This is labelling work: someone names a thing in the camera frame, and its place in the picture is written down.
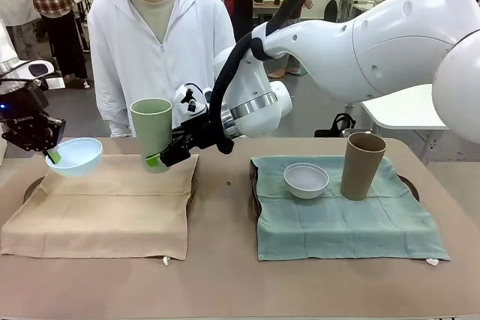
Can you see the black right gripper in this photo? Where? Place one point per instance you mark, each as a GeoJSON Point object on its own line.
{"type": "Point", "coordinates": [198, 132]}

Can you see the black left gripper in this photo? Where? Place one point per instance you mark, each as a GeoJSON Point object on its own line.
{"type": "Point", "coordinates": [26, 110]}

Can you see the tall light green cup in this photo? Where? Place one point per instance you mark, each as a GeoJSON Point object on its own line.
{"type": "Point", "coordinates": [150, 129]}

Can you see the light blue bowl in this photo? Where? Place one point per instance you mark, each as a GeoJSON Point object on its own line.
{"type": "Point", "coordinates": [80, 159]}

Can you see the beige cloth mat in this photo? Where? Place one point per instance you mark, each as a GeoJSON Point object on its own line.
{"type": "Point", "coordinates": [93, 215]}

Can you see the white grey bowl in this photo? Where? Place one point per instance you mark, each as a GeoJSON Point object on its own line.
{"type": "Point", "coordinates": [305, 181]}

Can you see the teal cloth mat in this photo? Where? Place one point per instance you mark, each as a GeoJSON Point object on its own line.
{"type": "Point", "coordinates": [337, 222]}

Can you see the tall brown cup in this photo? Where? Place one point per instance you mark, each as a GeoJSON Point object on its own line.
{"type": "Point", "coordinates": [362, 170]}

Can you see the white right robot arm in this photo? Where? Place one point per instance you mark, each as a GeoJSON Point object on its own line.
{"type": "Point", "coordinates": [375, 42]}

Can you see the dark brown serving tray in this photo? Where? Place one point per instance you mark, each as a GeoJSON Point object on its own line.
{"type": "Point", "coordinates": [410, 189]}
{"type": "Point", "coordinates": [193, 192]}

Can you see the person in white hoodie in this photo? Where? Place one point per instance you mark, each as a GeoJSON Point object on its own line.
{"type": "Point", "coordinates": [123, 54]}

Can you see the black bag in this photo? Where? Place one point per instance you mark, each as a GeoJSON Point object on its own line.
{"type": "Point", "coordinates": [337, 127]}

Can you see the black backpack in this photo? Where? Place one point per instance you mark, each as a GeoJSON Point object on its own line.
{"type": "Point", "coordinates": [332, 9]}

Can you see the white table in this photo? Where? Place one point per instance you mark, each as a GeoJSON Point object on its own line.
{"type": "Point", "coordinates": [405, 110]}

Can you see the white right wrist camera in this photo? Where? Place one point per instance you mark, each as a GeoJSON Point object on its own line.
{"type": "Point", "coordinates": [185, 99]}

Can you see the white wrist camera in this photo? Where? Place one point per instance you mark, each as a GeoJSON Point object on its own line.
{"type": "Point", "coordinates": [56, 83]}
{"type": "Point", "coordinates": [185, 99]}

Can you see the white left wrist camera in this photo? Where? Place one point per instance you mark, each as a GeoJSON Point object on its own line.
{"type": "Point", "coordinates": [56, 83]}

